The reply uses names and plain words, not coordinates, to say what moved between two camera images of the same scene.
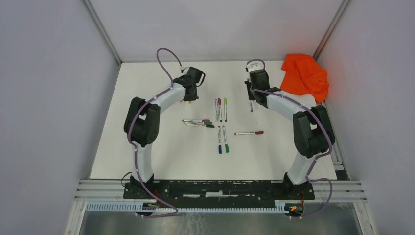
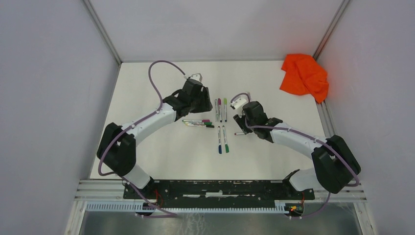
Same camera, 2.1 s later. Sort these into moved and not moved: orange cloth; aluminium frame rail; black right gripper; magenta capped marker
Moved: black right gripper
Not moved: orange cloth; aluminium frame rail; magenta capped marker
